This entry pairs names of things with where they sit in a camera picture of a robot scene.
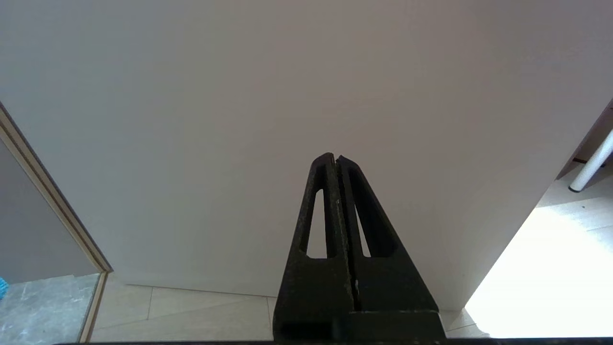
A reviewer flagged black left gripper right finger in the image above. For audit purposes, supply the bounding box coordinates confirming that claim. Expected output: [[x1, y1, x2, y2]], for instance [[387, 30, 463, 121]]
[[337, 154, 446, 341]]

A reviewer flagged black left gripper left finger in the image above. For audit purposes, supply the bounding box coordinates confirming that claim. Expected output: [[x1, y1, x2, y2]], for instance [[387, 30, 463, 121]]
[[273, 153, 355, 341]]

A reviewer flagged beige door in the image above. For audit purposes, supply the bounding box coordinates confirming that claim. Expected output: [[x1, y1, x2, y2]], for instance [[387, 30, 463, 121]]
[[0, 0, 613, 312]]

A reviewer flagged white round table leg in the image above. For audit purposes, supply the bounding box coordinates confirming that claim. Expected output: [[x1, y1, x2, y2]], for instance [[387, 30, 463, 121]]
[[568, 128, 613, 193]]

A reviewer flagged cream shelf cabinet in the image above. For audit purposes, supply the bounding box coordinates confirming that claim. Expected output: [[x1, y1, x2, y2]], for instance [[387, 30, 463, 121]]
[[556, 98, 613, 181]]

